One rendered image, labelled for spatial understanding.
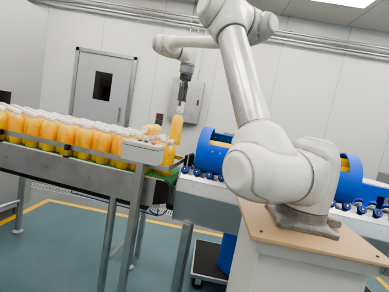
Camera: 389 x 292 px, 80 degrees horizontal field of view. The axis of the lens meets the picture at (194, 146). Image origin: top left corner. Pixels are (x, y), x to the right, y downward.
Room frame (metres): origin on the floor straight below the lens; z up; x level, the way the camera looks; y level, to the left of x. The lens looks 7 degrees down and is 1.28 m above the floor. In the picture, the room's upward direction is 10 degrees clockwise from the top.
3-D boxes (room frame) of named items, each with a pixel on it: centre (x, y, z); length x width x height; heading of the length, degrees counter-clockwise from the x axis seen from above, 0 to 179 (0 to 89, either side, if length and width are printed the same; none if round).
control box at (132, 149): (1.22, 0.26, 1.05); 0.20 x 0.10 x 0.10; 80
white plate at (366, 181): (1.80, -1.41, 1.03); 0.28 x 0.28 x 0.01
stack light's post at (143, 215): (1.90, 0.32, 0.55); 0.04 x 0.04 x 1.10; 80
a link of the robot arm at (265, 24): (1.00, -0.16, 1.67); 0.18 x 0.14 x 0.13; 32
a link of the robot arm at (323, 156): (0.73, -0.37, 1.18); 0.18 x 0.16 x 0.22; 122
